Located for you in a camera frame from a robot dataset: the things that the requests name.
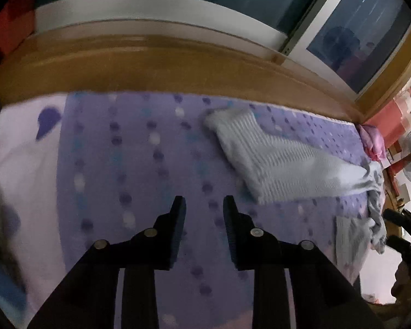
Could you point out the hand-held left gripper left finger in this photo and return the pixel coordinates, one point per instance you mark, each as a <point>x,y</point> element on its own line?
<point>177,240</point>

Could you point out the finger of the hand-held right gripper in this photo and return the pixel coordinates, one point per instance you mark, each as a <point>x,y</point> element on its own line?
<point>399,243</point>
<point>397,216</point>

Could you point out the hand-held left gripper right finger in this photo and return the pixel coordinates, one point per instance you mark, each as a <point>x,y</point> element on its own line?
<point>232,240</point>

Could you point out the striped grey shirt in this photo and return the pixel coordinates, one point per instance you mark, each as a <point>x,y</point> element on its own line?
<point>277,157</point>

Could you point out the pink fleece cloth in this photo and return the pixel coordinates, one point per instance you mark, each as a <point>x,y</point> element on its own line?
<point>373,140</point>

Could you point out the purple dotted bedsheet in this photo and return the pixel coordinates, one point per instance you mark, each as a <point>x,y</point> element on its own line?
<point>123,164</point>

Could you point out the salmon curtain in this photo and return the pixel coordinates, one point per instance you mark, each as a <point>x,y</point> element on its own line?
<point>387,120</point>

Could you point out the red box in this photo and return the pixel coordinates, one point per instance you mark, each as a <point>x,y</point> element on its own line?
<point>15,17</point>

